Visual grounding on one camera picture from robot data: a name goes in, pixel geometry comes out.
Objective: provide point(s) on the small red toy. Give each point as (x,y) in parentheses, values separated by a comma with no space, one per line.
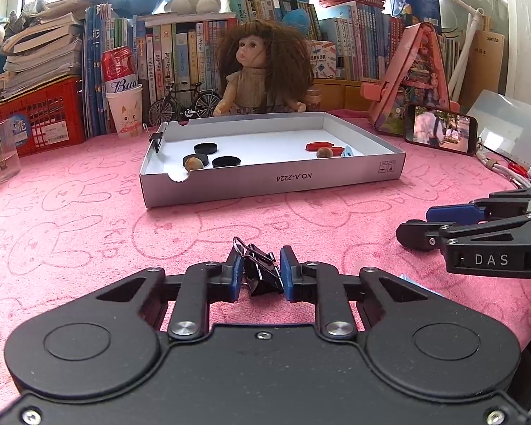
(321,145)

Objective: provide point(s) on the small blue toy shoe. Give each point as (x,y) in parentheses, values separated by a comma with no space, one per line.
(348,152)

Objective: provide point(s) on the row of thin blue books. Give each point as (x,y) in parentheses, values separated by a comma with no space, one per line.
(97,75)

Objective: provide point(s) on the black round cap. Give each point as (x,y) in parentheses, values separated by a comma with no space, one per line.
(205,147)
(225,161)

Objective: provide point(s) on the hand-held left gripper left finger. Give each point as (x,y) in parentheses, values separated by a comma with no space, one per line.
(236,276)

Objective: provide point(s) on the row of blue-spined upright books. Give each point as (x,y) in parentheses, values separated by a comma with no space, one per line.
(358,40)

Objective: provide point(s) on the row of colourful upright books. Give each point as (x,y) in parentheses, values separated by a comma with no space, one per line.
(181,57)

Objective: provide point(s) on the pink rabbit print towel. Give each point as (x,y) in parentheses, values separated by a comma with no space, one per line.
(93,230)

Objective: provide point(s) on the red beverage can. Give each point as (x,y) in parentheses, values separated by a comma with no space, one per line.
(118,68)

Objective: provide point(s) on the wooden drawer unit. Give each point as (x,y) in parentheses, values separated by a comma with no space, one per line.
(340,95)

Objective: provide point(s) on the black binder clip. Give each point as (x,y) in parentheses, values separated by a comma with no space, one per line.
(260,272)
(157,139)

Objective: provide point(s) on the curly brown hair doll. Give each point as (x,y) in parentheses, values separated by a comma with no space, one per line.
(261,66)

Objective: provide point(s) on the red plastic crate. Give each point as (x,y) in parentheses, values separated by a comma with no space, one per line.
(40,117)

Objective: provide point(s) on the stack of lying books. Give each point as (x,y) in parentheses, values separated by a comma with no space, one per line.
(44,48)

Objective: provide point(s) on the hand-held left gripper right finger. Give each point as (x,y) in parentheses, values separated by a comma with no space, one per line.
(288,274)

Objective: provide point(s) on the clear glass mug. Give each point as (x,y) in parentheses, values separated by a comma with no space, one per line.
(0,155)

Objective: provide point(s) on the smartphone with lit screen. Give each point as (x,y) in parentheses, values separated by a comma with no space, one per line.
(440,129)

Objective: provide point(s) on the white plastic pipes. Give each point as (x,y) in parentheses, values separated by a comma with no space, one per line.
(464,48)

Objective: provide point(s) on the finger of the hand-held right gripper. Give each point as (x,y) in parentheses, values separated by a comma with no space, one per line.
(451,214)
(418,235)

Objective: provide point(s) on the shallow grey cardboard box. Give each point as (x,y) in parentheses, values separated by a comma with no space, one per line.
(270,181)

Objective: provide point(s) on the pink toy house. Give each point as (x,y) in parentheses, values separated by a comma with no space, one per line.
(418,79)

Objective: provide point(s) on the black miniature bicycle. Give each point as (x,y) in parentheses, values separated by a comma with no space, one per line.
(183,102)

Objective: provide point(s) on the white cat print paper cup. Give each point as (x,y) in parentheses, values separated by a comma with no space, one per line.
(126,113)

